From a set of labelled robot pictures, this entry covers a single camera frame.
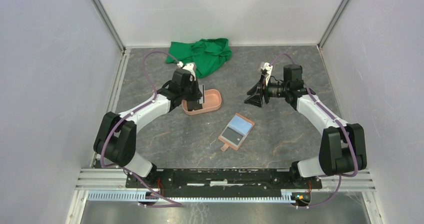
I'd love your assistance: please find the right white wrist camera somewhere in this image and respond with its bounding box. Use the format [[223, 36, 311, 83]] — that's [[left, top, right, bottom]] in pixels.
[[258, 62, 273, 86]]

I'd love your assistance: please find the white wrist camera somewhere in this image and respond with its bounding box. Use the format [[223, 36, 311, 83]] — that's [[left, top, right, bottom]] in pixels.
[[258, 62, 273, 86], [177, 61, 197, 80]]

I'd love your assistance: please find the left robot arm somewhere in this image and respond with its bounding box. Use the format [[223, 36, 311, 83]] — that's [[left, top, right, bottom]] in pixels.
[[93, 67, 203, 188]]

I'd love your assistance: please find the pink oval tray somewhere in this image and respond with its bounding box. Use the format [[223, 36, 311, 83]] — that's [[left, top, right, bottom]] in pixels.
[[182, 89, 222, 116]]

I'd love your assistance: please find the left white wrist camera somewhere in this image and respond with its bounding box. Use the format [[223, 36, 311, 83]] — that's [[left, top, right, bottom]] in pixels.
[[177, 61, 197, 80]]

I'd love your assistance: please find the dark credit card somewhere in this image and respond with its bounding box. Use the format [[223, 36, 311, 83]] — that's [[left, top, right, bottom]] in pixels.
[[221, 127, 244, 146]]

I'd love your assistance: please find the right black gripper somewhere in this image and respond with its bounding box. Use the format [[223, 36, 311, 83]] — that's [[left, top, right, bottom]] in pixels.
[[244, 74, 289, 108]]

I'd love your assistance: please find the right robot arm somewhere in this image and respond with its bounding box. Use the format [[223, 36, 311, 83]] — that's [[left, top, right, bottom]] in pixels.
[[244, 62, 367, 188]]

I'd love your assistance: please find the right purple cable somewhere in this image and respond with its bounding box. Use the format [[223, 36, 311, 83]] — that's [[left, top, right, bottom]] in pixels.
[[268, 53, 359, 210]]

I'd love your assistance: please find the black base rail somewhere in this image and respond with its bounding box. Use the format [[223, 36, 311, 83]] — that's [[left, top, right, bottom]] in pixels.
[[125, 168, 323, 198]]

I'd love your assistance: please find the brown leather card holder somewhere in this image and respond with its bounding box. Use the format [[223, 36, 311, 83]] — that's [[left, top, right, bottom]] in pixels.
[[218, 113, 255, 152]]

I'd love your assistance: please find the black card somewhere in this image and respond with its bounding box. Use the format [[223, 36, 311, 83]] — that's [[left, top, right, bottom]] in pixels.
[[198, 84, 205, 104]]

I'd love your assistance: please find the green cloth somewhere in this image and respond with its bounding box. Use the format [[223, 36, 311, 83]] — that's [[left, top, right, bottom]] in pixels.
[[165, 38, 233, 79]]

